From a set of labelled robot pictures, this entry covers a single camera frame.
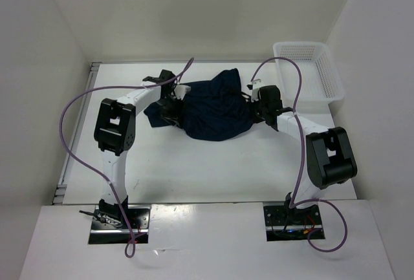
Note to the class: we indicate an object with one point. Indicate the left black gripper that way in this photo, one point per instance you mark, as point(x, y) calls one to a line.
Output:
point(174, 116)

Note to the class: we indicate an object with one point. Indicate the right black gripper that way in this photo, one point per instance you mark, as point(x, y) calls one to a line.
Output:
point(256, 119)

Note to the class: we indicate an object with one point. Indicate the navy blue shorts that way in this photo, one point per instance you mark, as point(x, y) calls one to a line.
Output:
point(214, 110)

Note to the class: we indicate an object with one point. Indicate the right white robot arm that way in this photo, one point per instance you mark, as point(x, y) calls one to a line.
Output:
point(327, 157)

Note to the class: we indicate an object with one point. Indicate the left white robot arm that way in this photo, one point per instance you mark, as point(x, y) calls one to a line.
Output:
point(115, 133)

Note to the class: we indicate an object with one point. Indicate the white plastic basket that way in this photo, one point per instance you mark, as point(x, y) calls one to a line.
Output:
point(321, 84)

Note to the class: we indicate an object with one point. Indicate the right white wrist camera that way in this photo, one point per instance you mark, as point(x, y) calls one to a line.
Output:
point(254, 86)

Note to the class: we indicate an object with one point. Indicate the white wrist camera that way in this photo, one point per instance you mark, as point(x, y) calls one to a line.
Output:
point(254, 86)
point(180, 91)

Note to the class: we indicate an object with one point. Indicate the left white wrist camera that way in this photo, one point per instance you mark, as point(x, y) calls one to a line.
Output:
point(180, 91)

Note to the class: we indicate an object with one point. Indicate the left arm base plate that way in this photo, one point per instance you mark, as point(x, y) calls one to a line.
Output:
point(105, 230)

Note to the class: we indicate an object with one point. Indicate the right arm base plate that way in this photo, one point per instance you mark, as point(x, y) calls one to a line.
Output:
point(284, 224)

